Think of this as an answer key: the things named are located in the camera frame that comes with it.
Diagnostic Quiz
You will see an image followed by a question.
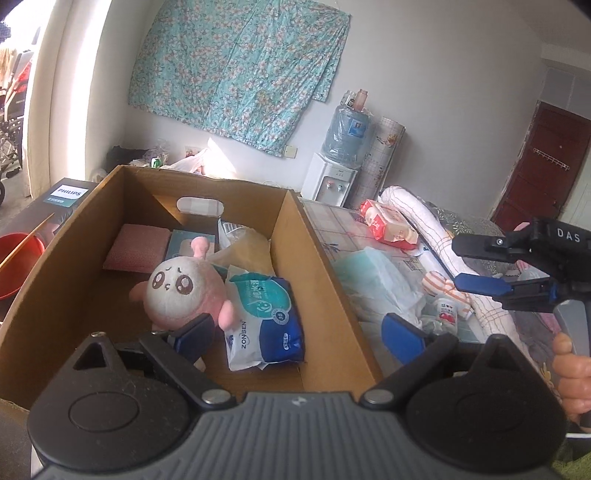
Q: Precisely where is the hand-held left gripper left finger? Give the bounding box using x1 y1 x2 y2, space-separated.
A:
69 314 232 409

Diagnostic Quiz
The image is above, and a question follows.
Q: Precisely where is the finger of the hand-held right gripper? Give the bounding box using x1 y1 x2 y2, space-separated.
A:
452 273 552 311
451 233 513 264

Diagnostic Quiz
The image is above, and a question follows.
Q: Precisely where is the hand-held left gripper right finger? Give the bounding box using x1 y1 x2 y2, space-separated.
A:
362 313 536 409

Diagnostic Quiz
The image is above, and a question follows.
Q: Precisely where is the pink and white plush toy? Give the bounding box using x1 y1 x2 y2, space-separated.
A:
128 236 238 370

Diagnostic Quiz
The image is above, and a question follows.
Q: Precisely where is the blue and white tissue pack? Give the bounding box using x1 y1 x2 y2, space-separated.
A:
224 265 308 372

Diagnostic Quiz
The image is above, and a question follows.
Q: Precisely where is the blue and white box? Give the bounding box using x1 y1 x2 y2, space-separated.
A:
165 230 218 264

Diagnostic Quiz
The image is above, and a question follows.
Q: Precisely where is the brown cardboard box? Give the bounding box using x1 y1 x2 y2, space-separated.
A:
0 165 384 411

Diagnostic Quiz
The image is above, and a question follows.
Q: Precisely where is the pink sponge cloth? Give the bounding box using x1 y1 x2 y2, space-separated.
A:
102 224 172 273

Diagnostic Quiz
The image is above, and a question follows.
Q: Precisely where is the person's right hand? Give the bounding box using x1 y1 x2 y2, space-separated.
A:
551 332 591 424

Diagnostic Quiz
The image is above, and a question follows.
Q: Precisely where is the green leaf-print pillow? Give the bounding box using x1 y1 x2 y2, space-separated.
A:
427 205 504 241

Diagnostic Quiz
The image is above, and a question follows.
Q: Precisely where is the white quilted bolster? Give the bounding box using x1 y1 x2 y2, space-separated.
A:
379 185 522 344

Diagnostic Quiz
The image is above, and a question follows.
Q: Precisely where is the orange striped cloth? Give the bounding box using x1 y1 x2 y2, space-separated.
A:
422 271 474 319

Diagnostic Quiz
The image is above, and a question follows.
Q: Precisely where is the small white red-label bottle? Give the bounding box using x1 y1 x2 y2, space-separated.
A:
431 300 460 333

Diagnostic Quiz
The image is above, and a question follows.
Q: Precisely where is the white and green plastic bag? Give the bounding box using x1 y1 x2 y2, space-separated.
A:
332 246 428 324

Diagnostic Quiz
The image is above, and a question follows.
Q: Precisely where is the grey blanket with yellow leaves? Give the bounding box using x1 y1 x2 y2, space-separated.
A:
462 217 568 393

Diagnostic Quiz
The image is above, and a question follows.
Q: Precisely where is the dark red door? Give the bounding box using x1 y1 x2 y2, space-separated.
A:
489 102 591 236

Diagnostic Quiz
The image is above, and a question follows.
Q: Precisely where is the pink wet wipes pack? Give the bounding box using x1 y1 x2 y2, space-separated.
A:
359 199 420 251

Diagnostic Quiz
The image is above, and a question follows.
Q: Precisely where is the translucent yellowish bag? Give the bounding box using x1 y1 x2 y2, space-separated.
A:
210 220 273 278

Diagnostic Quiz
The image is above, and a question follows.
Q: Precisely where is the checked bed mat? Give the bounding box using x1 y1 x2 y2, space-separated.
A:
298 200 490 344

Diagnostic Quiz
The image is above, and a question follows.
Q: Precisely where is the rolled floral mat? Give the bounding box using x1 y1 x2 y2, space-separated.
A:
355 115 407 208

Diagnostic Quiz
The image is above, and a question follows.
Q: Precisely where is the white water dispenser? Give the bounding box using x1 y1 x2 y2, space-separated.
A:
301 152 360 208

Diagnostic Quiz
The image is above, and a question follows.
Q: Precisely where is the clear plastic bag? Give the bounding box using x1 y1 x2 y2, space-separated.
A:
164 148 213 175

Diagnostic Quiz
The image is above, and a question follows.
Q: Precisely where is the blue water jug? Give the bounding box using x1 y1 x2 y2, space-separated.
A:
322 105 374 168

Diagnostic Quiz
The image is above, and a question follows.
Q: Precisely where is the red bucket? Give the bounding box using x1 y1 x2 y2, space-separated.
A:
0 233 47 301

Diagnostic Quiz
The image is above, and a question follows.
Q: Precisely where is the small pink bottle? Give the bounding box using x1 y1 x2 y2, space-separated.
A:
342 89 370 112

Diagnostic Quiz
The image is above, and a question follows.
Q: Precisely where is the wooden stick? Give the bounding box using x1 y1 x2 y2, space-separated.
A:
0 217 49 268

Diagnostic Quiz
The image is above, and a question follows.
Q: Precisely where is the dark cloth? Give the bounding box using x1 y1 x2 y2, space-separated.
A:
107 145 148 171

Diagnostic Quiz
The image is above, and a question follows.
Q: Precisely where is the dark printed carton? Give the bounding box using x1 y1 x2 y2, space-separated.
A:
0 178 100 241

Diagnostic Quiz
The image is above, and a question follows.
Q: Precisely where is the white hook rail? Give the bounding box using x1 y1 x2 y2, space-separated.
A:
531 148 575 172

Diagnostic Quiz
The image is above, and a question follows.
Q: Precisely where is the teal floral wall cloth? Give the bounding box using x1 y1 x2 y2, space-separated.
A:
127 0 352 158

